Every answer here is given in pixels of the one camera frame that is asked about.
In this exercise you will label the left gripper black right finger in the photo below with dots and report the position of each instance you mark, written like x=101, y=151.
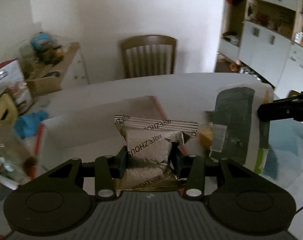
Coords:
x=190, y=169

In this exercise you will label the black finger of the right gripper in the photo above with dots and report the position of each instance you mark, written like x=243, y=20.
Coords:
x=288, y=108

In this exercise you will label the red and white cardboard box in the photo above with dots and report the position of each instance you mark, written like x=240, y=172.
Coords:
x=90, y=132

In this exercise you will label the dark green flat package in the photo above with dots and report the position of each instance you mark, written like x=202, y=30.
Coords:
x=232, y=124

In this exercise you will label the white wall cupboard unit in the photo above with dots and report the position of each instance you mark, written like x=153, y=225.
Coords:
x=265, y=37

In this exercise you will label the white cabinet with wood top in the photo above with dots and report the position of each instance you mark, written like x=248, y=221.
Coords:
x=72, y=67

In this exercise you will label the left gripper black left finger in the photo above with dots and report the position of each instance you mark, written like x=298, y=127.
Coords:
x=108, y=168

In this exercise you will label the brown cardboard box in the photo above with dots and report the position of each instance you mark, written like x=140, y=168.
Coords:
x=50, y=83

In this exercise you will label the brown wooden chair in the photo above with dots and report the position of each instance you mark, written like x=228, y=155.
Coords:
x=148, y=55

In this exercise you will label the silver foil snack packet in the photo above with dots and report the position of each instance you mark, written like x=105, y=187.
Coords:
x=155, y=160

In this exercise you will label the blue cloth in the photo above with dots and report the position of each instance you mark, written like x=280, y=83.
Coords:
x=27, y=125

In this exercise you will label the yellow small box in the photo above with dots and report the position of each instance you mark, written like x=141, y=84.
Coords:
x=205, y=136

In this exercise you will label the yellow tissue box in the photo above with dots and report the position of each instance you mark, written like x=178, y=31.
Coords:
x=8, y=111

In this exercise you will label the red white printed bag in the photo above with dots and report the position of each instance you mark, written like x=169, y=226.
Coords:
x=12, y=78

